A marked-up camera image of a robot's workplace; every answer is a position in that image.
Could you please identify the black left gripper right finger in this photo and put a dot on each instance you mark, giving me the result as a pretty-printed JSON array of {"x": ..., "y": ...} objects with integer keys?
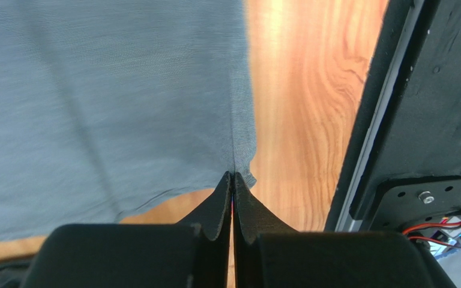
[{"x": 269, "y": 253}]

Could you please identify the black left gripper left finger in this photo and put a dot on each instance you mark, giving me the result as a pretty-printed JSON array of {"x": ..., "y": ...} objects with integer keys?
[{"x": 193, "y": 252}]

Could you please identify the grey long sleeve shirt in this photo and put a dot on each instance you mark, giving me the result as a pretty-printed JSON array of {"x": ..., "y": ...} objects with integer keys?
[{"x": 108, "y": 108}]

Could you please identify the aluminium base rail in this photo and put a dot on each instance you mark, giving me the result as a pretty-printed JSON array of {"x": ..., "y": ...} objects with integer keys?
[{"x": 397, "y": 28}]

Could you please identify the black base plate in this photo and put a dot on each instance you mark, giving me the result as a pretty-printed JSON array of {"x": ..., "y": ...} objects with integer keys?
[{"x": 414, "y": 172}]

